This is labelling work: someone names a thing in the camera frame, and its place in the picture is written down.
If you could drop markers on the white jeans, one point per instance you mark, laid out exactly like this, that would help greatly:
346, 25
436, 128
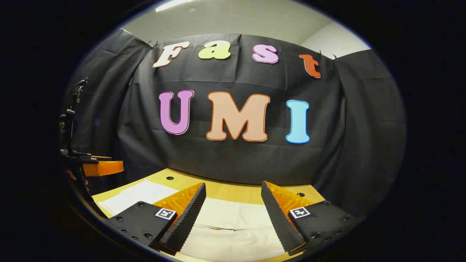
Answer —
233, 233

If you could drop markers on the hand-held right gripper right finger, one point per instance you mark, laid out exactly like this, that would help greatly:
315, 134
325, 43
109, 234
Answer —
278, 218

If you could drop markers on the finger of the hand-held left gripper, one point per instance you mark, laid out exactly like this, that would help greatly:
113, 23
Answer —
103, 168

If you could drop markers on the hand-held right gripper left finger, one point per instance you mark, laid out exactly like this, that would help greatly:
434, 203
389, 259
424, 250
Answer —
189, 214

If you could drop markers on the black backdrop cloth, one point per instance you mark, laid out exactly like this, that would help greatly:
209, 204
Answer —
233, 160

